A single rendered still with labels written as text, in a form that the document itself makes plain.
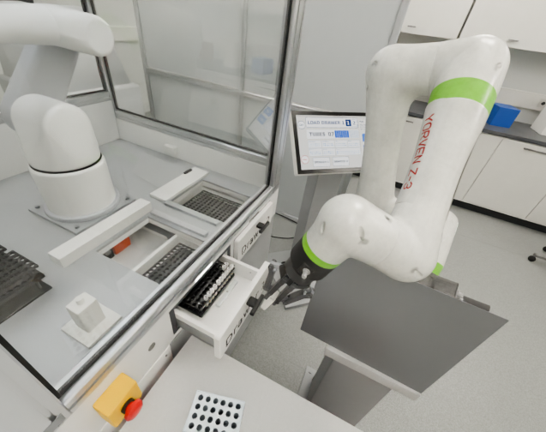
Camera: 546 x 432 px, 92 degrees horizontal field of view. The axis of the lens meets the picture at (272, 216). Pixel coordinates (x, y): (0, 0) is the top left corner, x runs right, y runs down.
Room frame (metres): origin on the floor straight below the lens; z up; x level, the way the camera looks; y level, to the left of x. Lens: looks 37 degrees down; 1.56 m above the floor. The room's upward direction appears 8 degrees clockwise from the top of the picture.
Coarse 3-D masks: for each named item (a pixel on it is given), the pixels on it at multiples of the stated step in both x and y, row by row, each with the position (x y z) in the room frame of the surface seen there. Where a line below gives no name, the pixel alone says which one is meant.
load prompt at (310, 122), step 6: (306, 120) 1.32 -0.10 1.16; (312, 120) 1.34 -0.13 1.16; (318, 120) 1.35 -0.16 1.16; (324, 120) 1.36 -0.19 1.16; (330, 120) 1.38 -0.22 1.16; (336, 120) 1.39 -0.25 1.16; (342, 120) 1.40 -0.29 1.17; (348, 120) 1.42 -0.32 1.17; (354, 120) 1.43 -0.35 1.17; (306, 126) 1.31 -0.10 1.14; (312, 126) 1.32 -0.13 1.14; (318, 126) 1.33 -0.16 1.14; (324, 126) 1.34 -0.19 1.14; (330, 126) 1.36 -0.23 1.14; (336, 126) 1.37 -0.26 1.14; (342, 126) 1.38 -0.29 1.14; (348, 126) 1.40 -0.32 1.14; (354, 126) 1.41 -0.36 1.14
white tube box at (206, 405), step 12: (204, 396) 0.24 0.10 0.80; (216, 396) 0.24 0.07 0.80; (192, 408) 0.21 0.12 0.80; (204, 408) 0.22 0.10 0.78; (216, 408) 0.21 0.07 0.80; (228, 408) 0.22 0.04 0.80; (240, 408) 0.22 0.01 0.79; (192, 420) 0.19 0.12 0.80; (204, 420) 0.19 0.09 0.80; (216, 420) 0.19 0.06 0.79; (228, 420) 0.19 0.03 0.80; (240, 420) 0.20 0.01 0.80
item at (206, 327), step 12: (228, 264) 0.60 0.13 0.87; (240, 264) 0.59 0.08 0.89; (240, 276) 0.59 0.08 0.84; (252, 276) 0.57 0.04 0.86; (240, 288) 0.54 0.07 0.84; (216, 300) 0.48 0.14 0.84; (228, 300) 0.49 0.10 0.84; (180, 312) 0.39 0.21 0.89; (216, 312) 0.44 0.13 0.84; (228, 312) 0.45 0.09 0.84; (180, 324) 0.38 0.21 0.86; (192, 324) 0.36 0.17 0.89; (204, 324) 0.40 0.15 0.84; (216, 324) 0.40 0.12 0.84; (204, 336) 0.35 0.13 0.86
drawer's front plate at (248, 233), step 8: (264, 208) 0.87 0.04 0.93; (272, 208) 0.92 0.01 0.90; (256, 216) 0.81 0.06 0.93; (264, 216) 0.85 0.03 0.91; (256, 224) 0.78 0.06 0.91; (248, 232) 0.72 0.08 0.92; (256, 232) 0.79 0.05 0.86; (240, 240) 0.67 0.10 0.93; (248, 240) 0.72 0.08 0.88; (240, 248) 0.67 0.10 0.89; (248, 248) 0.73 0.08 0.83; (240, 256) 0.67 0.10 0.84
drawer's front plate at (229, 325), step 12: (264, 264) 0.57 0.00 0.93; (264, 276) 0.55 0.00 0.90; (252, 288) 0.47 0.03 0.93; (240, 300) 0.43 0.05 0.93; (240, 312) 0.41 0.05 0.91; (228, 324) 0.36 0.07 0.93; (240, 324) 0.41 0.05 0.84; (216, 336) 0.32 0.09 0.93; (228, 336) 0.35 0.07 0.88; (216, 348) 0.32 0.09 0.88
